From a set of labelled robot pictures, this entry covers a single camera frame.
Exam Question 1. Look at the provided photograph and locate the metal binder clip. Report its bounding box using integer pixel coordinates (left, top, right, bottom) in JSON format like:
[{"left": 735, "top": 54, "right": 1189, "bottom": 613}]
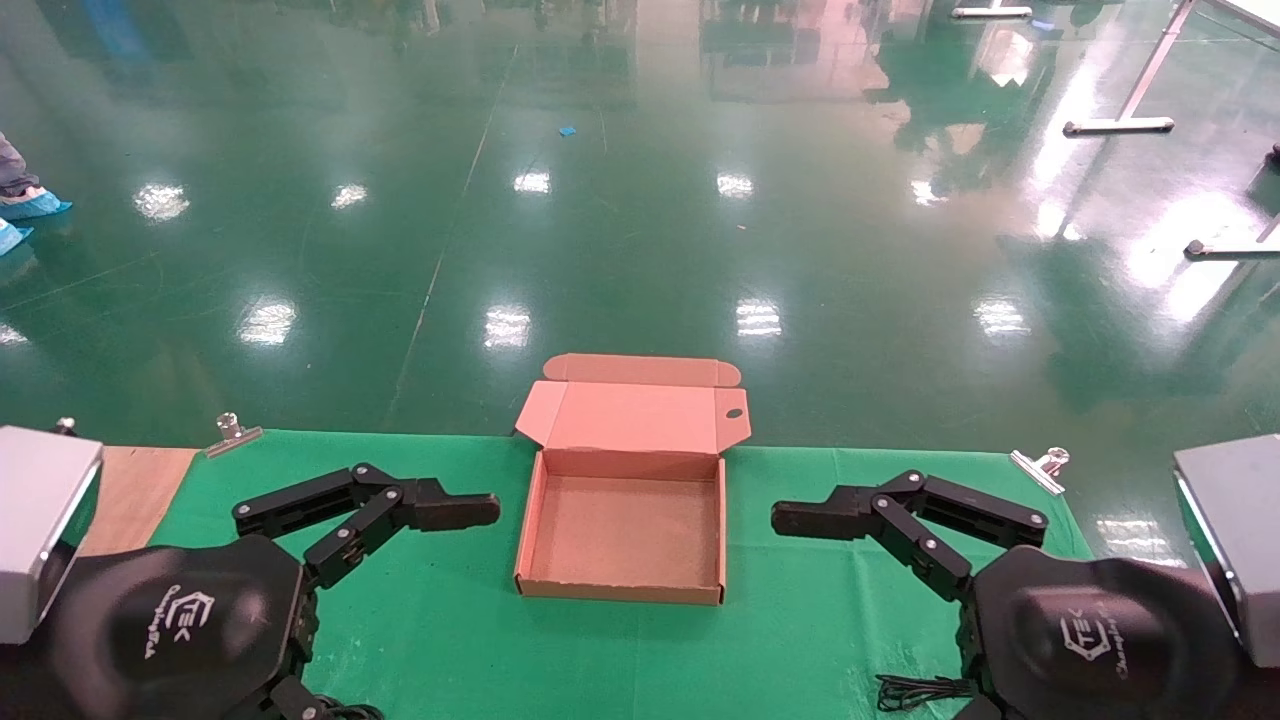
[
  {"left": 205, "top": 412, "right": 264, "bottom": 459},
  {"left": 1008, "top": 447, "right": 1071, "bottom": 496}
]

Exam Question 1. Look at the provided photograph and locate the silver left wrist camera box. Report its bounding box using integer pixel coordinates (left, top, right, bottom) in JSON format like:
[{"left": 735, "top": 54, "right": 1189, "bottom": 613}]
[{"left": 0, "top": 425, "right": 104, "bottom": 646}]

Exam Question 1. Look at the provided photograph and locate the open brown cardboard box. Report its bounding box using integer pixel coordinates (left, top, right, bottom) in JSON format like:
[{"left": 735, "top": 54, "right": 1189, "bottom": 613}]
[{"left": 513, "top": 353, "right": 753, "bottom": 607}]

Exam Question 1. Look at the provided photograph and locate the white table top corner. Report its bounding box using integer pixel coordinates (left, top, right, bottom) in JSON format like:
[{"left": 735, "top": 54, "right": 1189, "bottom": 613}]
[{"left": 1208, "top": 0, "right": 1280, "bottom": 39}]

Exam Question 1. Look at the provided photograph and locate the grey table foot bar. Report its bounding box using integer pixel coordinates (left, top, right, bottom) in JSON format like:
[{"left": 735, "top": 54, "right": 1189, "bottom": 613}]
[{"left": 1185, "top": 212, "right": 1280, "bottom": 261}]

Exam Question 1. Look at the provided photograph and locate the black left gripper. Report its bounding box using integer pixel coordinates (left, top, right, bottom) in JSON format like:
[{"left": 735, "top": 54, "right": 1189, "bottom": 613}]
[{"left": 45, "top": 488, "right": 409, "bottom": 720}]

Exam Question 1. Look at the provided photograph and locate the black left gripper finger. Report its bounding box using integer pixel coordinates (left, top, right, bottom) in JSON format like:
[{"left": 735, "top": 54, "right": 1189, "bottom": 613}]
[{"left": 233, "top": 463, "right": 501, "bottom": 536}]

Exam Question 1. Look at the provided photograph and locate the green table cloth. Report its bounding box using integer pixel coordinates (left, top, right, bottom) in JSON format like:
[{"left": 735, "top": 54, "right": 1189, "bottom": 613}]
[{"left": 150, "top": 430, "right": 1096, "bottom": 720}]

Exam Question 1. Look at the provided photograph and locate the white metal table leg stand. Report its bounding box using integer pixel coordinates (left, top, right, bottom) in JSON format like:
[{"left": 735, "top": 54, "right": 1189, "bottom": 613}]
[{"left": 1063, "top": 0, "right": 1198, "bottom": 137}]

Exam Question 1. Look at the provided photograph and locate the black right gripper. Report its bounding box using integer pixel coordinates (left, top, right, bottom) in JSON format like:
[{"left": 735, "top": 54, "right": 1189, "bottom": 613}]
[{"left": 870, "top": 497, "right": 1246, "bottom": 720}]

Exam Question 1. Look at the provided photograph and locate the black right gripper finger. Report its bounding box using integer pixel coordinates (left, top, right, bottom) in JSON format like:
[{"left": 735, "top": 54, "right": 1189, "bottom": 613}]
[{"left": 772, "top": 470, "right": 1049, "bottom": 548}]

